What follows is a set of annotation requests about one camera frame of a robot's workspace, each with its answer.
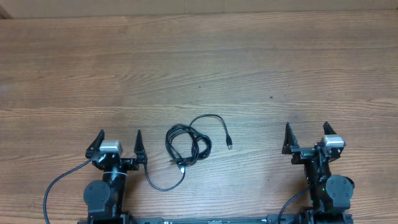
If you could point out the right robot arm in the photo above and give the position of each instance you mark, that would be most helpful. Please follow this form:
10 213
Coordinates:
330 194

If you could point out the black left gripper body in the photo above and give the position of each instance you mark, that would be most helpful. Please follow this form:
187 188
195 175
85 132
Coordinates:
127 164

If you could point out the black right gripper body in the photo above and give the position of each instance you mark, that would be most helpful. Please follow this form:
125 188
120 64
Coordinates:
302 155

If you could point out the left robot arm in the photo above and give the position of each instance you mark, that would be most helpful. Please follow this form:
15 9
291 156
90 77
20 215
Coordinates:
105 198

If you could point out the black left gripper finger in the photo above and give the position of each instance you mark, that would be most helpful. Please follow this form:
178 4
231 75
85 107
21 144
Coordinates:
95 145
139 149

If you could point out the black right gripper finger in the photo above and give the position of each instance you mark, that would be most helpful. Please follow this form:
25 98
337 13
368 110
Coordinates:
328 130
290 145

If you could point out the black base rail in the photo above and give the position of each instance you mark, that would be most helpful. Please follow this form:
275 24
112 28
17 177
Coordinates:
270 219

